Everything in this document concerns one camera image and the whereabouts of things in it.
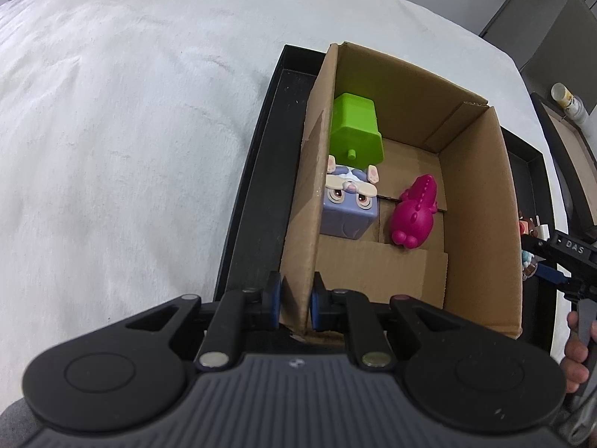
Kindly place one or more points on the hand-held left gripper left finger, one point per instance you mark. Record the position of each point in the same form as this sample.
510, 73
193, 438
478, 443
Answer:
275, 291

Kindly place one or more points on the green toy house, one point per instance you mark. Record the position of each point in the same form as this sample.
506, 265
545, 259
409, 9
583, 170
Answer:
354, 121

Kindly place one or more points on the white bed blanket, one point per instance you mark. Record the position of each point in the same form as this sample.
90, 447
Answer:
116, 149

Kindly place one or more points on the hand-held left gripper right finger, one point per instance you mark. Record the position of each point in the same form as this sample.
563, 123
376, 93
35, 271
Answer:
317, 305

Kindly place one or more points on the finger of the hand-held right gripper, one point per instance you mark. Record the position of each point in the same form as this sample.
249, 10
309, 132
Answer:
551, 274
536, 246

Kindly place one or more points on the purple rabbit cube toy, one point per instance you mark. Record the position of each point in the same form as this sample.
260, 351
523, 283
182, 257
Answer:
347, 210

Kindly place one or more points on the grey leaning panel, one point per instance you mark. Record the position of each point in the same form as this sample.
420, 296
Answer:
559, 32

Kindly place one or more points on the person's right hand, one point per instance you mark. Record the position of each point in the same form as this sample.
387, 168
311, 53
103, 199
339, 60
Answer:
576, 368

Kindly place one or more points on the black tray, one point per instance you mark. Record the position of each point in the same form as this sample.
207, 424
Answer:
261, 172

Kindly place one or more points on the pink toy dinosaur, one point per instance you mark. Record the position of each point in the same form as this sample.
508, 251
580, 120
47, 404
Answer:
415, 214

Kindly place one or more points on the black framed brown board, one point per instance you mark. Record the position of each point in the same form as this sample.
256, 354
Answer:
578, 158

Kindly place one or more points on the brown cardboard box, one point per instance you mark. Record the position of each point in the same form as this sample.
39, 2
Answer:
480, 242

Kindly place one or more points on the printed paper cup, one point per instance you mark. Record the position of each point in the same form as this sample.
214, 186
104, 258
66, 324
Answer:
568, 100

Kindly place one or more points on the small doll figure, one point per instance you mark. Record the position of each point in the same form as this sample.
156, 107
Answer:
528, 263

